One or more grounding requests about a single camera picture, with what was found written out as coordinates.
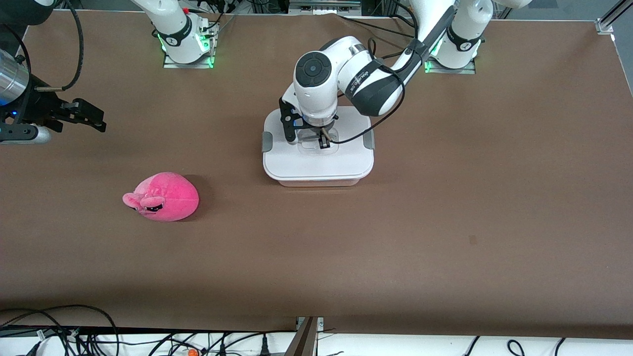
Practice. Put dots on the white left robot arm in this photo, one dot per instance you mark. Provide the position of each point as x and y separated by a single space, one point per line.
316 94

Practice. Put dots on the aluminium corner profile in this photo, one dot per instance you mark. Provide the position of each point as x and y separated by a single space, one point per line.
606 24

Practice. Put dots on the pink plush toy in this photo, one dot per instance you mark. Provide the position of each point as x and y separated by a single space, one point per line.
173 198

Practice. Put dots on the white box lid grey clips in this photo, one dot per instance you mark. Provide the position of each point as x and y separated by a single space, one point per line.
316 165

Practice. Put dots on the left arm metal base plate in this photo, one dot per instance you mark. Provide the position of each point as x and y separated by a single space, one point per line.
450 70

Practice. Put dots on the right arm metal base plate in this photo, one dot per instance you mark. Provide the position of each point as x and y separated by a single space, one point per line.
198 63

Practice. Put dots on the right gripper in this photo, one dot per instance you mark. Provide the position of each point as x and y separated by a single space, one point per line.
35 107

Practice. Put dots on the pink plastic box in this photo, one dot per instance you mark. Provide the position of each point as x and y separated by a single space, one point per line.
321 183

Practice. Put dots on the small metal corner bracket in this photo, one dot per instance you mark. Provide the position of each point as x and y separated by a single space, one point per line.
298 322

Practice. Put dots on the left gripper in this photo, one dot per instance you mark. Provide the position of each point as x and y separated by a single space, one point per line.
324 139

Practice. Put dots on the dark table support strut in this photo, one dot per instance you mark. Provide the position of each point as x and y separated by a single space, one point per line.
302 341

